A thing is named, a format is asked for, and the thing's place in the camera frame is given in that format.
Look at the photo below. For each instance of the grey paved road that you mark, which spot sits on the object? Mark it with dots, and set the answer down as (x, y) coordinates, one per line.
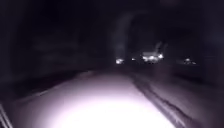
(100, 90)

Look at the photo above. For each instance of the dark roadside verge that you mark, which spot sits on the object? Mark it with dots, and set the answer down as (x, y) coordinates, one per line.
(193, 100)
(36, 83)

